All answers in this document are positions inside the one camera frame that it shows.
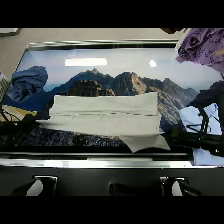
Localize silver frame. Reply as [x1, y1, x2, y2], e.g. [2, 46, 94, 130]
[0, 151, 224, 197]

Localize pale blue garment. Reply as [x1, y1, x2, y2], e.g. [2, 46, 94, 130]
[179, 102, 224, 167]

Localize white garment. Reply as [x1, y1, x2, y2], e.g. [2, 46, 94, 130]
[35, 91, 172, 154]

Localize purple printed garment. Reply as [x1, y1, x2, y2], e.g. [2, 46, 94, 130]
[175, 27, 224, 75]

